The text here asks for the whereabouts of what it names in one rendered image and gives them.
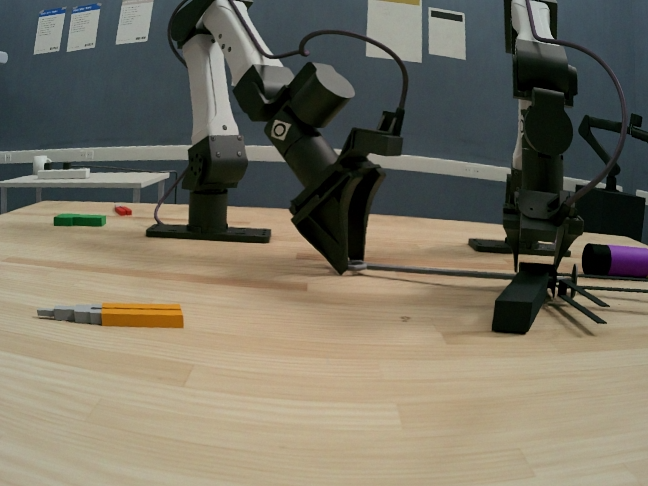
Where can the green rectangular block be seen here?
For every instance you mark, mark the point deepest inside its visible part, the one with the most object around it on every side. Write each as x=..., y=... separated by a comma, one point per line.
x=69, y=219

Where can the small red block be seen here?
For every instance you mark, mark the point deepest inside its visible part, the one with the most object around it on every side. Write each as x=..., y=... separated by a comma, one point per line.
x=122, y=210

